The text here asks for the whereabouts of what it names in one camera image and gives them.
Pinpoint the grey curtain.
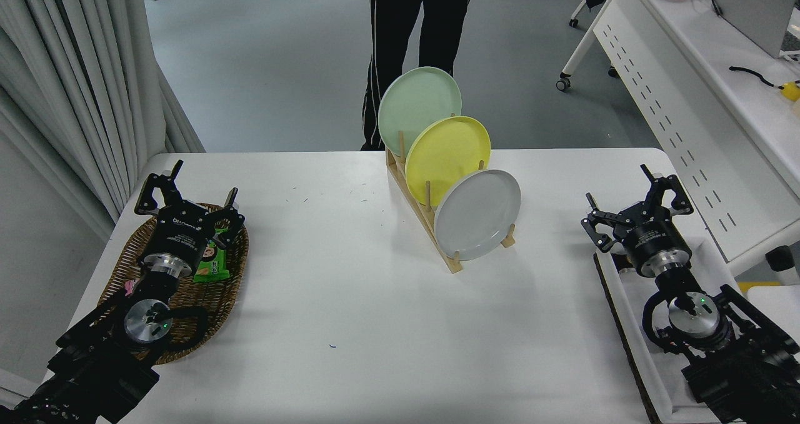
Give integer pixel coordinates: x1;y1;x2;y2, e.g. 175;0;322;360
0;0;206;240

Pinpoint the black cable with yellow plug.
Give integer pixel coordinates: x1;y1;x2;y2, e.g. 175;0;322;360
729;66;785;90

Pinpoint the grey plate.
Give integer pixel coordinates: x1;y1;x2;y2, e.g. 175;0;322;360
433;169;522;261

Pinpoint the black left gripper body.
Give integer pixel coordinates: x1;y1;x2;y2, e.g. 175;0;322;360
150;201;214;264

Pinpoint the white desk with slotted panel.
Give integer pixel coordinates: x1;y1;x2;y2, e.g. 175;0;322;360
556;0;800;278

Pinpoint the black foot block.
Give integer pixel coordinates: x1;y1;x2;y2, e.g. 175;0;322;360
766;246;800;285

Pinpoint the green snack packet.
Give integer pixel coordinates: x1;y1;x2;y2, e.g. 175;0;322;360
193;227;231;283

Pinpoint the pale green plate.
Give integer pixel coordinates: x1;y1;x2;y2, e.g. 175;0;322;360
377;66;463;159

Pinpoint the grey box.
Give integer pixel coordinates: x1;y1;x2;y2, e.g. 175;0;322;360
712;0;798;59

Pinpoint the small white table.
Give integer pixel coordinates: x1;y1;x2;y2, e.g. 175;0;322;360
747;285;800;343

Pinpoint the wooden plate rack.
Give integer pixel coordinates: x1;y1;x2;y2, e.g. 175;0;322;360
386;130;517;274

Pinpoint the yellow plate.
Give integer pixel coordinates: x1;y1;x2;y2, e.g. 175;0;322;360
405;116;491;207

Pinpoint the white tray with brown edge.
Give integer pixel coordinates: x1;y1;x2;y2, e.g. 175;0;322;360
592;236;744;424

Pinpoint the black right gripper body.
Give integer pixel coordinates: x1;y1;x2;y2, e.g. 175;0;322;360
624;219;692;273

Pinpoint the brown wicker basket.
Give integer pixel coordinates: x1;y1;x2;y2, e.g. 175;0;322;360
99;203;249;365

